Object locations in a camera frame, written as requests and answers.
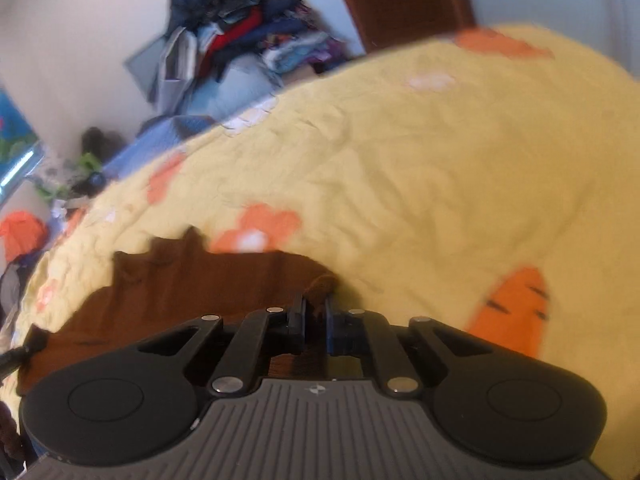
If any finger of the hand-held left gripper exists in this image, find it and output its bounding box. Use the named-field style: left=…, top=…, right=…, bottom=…
left=0, top=327, right=47, bottom=377

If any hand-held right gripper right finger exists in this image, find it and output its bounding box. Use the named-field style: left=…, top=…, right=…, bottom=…
left=325, top=298, right=506, bottom=402

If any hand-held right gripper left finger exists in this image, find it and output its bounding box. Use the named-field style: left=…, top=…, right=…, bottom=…
left=137, top=292, right=308, bottom=402

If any brown knit garment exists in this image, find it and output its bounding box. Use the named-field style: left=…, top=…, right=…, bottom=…
left=15, top=226, right=342, bottom=397

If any pile of mixed clothes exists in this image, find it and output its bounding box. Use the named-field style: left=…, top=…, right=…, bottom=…
left=165, top=0, right=351, bottom=77

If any orange bag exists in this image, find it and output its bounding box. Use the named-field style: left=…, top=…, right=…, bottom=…
left=0, top=211, right=50, bottom=264

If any floral patterned cloth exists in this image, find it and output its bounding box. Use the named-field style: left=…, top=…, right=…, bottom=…
left=34, top=159, right=87, bottom=207

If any yellow flower print blanket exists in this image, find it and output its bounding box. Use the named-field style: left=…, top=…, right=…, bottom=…
left=0, top=22, right=640, bottom=477

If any green plastic item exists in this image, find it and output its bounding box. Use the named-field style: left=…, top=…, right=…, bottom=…
left=74, top=152, right=107, bottom=177

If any dark pair of shoes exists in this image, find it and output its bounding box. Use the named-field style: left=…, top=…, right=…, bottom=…
left=81, top=127, right=127, bottom=162

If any blue quilted sheet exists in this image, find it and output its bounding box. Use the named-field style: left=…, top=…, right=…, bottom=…
left=106, top=114, right=217, bottom=173

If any pale blue bundle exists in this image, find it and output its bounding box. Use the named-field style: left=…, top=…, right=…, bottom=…
left=189, top=56, right=287, bottom=122

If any grey tote bag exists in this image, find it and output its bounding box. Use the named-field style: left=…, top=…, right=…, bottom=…
left=154, top=26, right=202, bottom=112

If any grey flat panel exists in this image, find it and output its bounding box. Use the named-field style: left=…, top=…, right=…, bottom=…
left=124, top=39, right=167, bottom=106

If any brown wooden door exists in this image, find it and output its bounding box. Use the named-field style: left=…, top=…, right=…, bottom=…
left=326, top=0, right=477, bottom=54

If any lotus wall poster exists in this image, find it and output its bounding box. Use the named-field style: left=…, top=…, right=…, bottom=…
left=0, top=87, right=42, bottom=172

